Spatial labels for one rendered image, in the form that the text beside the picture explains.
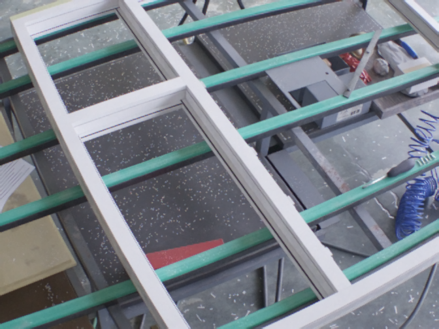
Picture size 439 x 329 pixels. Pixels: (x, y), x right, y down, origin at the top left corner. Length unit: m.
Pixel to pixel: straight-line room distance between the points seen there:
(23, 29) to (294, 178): 1.08
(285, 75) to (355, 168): 1.05
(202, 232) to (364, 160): 1.31
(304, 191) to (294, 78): 0.38
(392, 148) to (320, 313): 1.85
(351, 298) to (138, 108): 0.86
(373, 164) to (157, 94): 1.49
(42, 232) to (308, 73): 1.02
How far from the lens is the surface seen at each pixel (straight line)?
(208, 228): 2.24
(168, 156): 2.04
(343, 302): 1.74
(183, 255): 2.12
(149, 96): 2.11
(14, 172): 2.34
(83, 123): 2.07
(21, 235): 2.18
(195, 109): 2.14
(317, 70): 2.41
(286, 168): 2.47
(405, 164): 2.12
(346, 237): 3.04
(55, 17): 2.50
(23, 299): 2.44
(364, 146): 3.41
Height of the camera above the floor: 2.39
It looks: 48 degrees down
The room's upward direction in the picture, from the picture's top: 8 degrees clockwise
